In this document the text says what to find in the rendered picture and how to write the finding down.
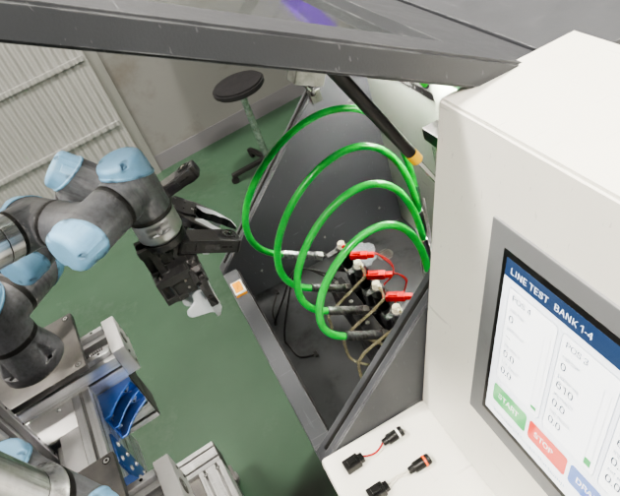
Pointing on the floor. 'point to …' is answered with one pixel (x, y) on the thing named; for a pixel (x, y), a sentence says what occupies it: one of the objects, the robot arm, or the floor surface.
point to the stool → (236, 85)
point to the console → (530, 210)
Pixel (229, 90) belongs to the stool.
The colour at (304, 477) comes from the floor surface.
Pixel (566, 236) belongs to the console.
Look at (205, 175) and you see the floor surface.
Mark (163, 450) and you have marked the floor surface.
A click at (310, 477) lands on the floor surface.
